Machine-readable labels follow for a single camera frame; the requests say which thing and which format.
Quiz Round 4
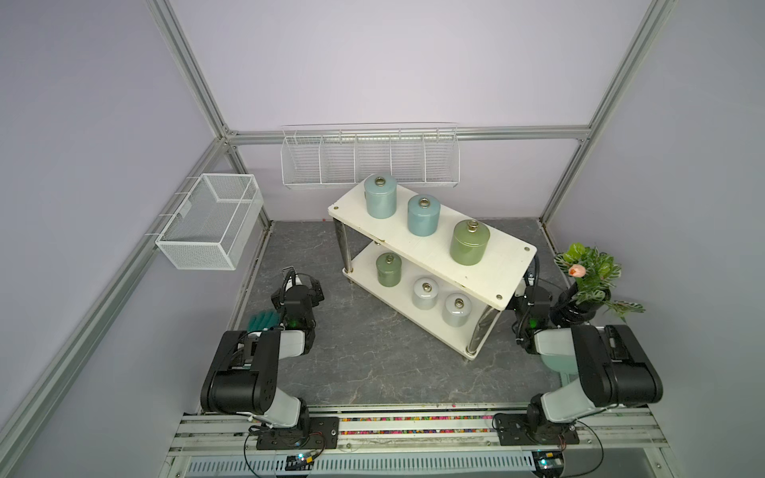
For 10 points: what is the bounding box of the long white wire basket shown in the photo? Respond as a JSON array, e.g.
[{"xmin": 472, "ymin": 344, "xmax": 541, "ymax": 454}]
[{"xmin": 280, "ymin": 123, "xmax": 461, "ymax": 188}]

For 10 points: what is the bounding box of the grey canister left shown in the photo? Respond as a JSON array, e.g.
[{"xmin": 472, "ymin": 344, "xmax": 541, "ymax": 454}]
[{"xmin": 412, "ymin": 277, "xmax": 439, "ymax": 310}]

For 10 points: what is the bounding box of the grey canister right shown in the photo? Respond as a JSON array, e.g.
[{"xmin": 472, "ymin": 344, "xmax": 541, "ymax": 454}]
[{"xmin": 442, "ymin": 293, "xmax": 472, "ymax": 328}]

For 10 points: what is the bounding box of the green work glove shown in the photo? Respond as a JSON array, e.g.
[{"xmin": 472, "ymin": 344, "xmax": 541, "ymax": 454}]
[{"xmin": 247, "ymin": 310, "xmax": 280, "ymax": 333}]

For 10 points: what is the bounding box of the large green canister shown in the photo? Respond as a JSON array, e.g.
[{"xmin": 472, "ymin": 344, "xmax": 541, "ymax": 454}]
[{"xmin": 449, "ymin": 219, "xmax": 490, "ymax": 266}]

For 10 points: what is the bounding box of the artificial plant in black pot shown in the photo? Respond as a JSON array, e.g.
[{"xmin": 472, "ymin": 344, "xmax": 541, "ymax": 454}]
[{"xmin": 550, "ymin": 243, "xmax": 645, "ymax": 328}]

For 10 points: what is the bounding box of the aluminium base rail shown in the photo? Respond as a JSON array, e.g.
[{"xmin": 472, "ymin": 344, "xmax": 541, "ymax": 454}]
[{"xmin": 161, "ymin": 404, "xmax": 683, "ymax": 477}]

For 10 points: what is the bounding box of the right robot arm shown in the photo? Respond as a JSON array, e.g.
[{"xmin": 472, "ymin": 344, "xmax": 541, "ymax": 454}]
[{"xmin": 500, "ymin": 285, "xmax": 663, "ymax": 443}]

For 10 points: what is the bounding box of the small green canister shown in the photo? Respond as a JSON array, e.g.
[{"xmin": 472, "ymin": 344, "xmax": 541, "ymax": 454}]
[{"xmin": 376, "ymin": 252, "xmax": 402, "ymax": 288}]

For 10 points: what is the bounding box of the light blue canister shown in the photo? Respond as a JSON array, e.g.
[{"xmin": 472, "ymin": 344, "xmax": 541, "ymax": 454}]
[
  {"xmin": 364, "ymin": 173, "xmax": 398, "ymax": 219},
  {"xmin": 408, "ymin": 194, "xmax": 441, "ymax": 237}
]

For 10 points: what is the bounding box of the white mesh basket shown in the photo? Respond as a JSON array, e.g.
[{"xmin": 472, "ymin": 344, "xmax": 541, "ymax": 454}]
[{"xmin": 155, "ymin": 173, "xmax": 263, "ymax": 271}]

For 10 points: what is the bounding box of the grey canister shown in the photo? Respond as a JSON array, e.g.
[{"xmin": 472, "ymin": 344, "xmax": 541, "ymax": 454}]
[
  {"xmin": 412, "ymin": 277, "xmax": 439, "ymax": 310},
  {"xmin": 442, "ymin": 293, "xmax": 472, "ymax": 328}
]

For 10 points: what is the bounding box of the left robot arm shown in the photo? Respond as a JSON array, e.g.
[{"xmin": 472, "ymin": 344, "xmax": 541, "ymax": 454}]
[{"xmin": 200, "ymin": 271, "xmax": 325, "ymax": 435}]

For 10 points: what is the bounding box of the white two-tier shelf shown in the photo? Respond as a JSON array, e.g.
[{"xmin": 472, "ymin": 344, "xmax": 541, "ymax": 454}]
[{"xmin": 328, "ymin": 183, "xmax": 537, "ymax": 360}]

